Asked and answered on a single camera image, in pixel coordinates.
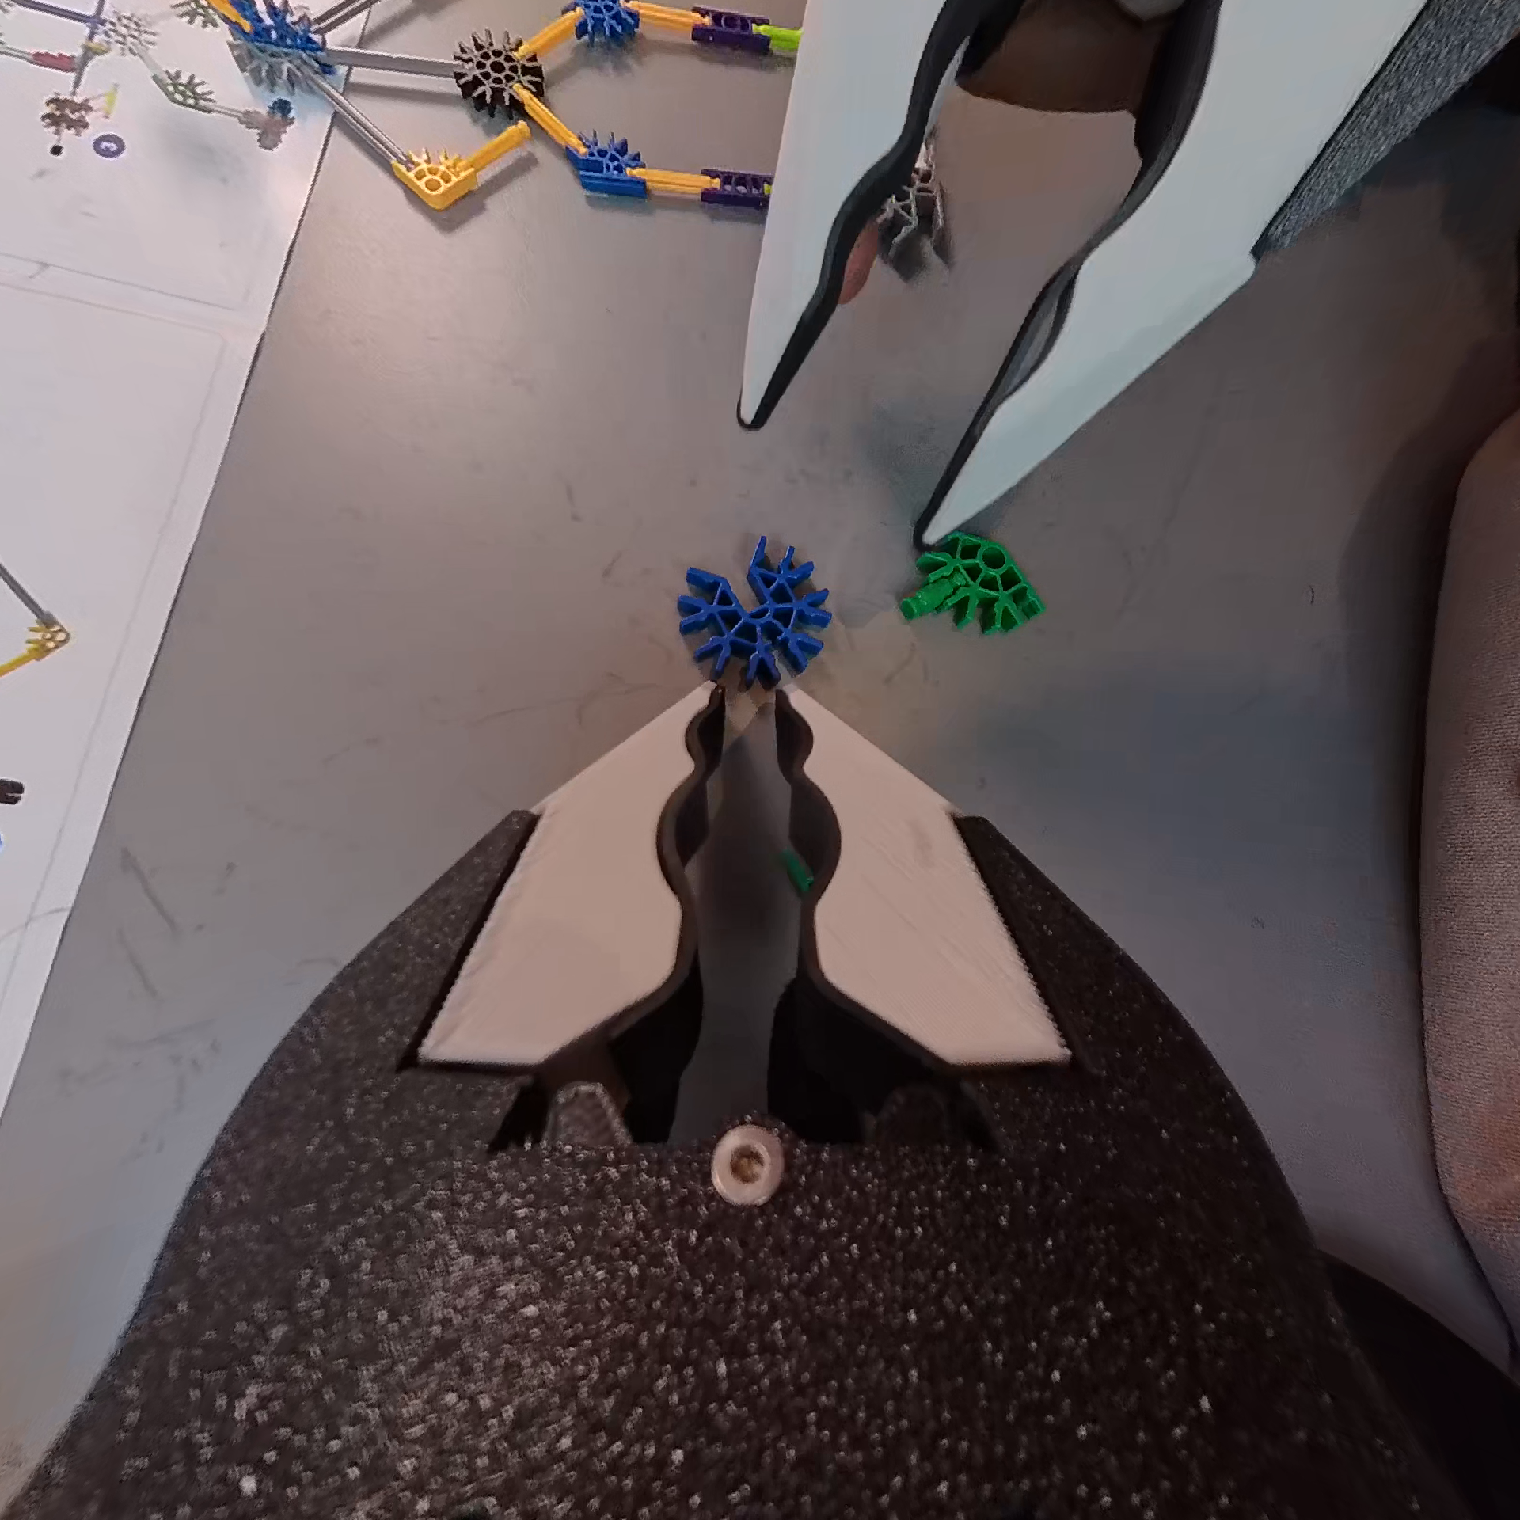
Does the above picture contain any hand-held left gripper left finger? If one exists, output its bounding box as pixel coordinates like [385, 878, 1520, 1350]
[416, 683, 731, 1066]

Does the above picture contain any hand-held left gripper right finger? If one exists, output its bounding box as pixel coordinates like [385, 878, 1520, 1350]
[772, 686, 1073, 1072]

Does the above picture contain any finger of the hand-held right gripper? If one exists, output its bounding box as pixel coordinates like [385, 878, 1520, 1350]
[912, 0, 1435, 551]
[736, 0, 993, 431]

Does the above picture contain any green fan toy connector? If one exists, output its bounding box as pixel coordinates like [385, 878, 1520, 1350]
[919, 534, 1046, 637]

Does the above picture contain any blue snowflake toy connector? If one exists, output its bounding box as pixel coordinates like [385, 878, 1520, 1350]
[677, 534, 832, 693]

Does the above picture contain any white instruction sheet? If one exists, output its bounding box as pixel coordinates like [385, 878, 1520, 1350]
[0, 0, 369, 1124]

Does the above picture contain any grey desk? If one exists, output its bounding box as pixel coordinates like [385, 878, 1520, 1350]
[0, 0, 1520, 1468]

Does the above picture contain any person's right hand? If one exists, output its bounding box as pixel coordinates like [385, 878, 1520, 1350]
[838, 0, 1147, 306]

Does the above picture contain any colourful toy rod figure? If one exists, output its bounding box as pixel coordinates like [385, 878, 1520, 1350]
[195, 0, 952, 281]

